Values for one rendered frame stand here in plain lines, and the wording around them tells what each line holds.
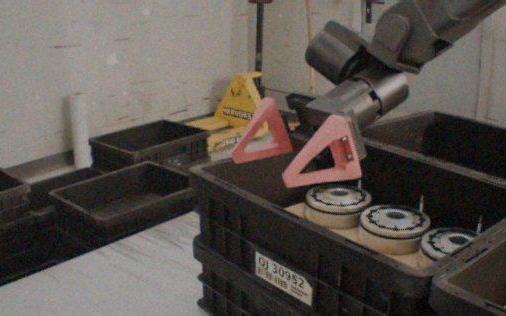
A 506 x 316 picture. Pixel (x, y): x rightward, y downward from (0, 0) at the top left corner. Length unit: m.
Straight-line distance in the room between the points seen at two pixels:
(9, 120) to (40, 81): 0.32
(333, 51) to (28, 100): 3.10
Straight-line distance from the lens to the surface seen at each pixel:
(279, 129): 0.65
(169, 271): 1.00
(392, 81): 0.65
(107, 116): 4.00
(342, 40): 0.68
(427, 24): 0.62
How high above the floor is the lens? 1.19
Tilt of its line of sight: 18 degrees down
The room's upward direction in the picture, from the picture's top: straight up
